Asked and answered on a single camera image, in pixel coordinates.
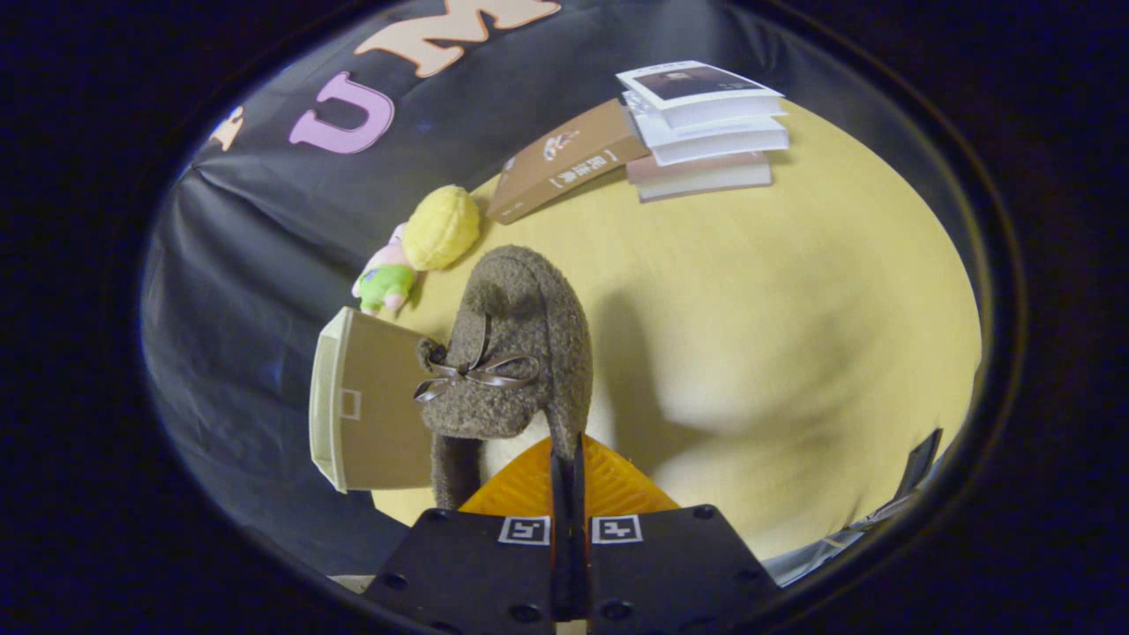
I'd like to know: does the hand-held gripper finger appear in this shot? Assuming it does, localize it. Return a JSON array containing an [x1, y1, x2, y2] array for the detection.
[[361, 431, 575, 635], [572, 431, 782, 635]]

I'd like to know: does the brown fuzzy slipper shoe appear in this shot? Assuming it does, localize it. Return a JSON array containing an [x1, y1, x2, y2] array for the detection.
[[414, 244, 594, 512]]

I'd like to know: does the beige fabric storage box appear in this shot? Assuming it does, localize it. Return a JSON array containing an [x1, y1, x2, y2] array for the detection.
[[308, 305, 443, 494]]

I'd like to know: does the pink and green plush toy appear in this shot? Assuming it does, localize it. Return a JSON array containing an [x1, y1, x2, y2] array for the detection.
[[350, 222, 418, 318]]

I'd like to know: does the yellow plush toy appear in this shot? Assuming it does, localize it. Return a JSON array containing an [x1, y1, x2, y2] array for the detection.
[[402, 183, 483, 273]]

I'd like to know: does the brown book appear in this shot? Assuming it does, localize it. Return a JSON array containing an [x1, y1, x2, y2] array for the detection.
[[484, 97, 653, 226]]

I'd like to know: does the pale pink book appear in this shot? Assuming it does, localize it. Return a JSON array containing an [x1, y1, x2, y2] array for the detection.
[[625, 149, 774, 204]]

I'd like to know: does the plain white book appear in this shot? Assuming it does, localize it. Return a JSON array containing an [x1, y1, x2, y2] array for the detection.
[[621, 92, 791, 168]]

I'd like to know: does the black backdrop cloth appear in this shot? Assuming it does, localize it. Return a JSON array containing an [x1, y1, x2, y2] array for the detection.
[[139, 0, 971, 576]]

